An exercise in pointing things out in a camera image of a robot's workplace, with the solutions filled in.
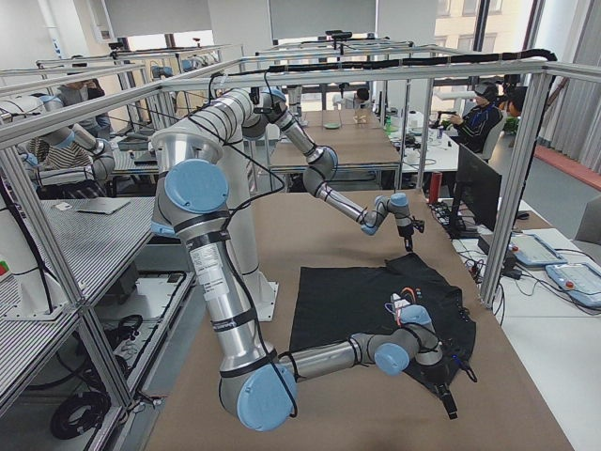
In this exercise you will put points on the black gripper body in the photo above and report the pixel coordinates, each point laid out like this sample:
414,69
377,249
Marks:
404,229
438,374

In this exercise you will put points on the black t-shirt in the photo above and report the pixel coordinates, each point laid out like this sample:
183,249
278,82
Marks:
334,303

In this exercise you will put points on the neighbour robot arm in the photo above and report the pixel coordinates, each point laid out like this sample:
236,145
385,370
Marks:
101,155

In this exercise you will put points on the black power strip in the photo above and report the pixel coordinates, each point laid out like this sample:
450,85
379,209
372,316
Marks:
441,211

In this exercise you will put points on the red bottle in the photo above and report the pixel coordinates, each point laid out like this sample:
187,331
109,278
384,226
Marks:
434,188

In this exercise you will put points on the black computer monitor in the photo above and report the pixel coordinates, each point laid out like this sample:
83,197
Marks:
477,186

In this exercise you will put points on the far teach pendant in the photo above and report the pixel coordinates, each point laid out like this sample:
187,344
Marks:
531,251

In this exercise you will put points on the teach pendant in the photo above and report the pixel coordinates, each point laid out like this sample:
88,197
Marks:
531,251
580,280

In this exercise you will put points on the seated person with headset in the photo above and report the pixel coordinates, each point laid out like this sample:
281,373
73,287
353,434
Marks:
474,127

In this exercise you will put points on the near teach pendant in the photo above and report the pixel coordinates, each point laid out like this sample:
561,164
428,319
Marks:
580,280

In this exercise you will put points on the silver laptop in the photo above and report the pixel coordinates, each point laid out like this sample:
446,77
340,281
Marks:
103,205

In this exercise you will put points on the person in striped shirt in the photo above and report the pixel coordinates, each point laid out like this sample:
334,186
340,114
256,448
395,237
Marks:
73,156

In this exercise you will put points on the aluminium cage frame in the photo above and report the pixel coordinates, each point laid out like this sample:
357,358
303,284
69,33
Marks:
300,141

